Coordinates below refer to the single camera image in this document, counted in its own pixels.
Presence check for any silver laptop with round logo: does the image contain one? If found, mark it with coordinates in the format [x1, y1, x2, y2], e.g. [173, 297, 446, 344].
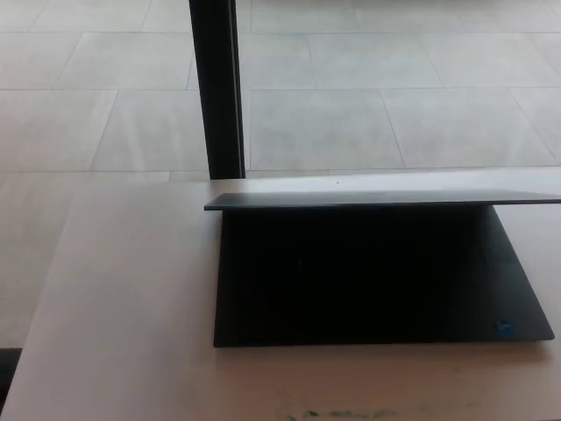
[202, 188, 561, 349]

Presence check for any black vertical post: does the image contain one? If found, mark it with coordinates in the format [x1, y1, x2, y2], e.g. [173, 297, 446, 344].
[188, 0, 246, 181]

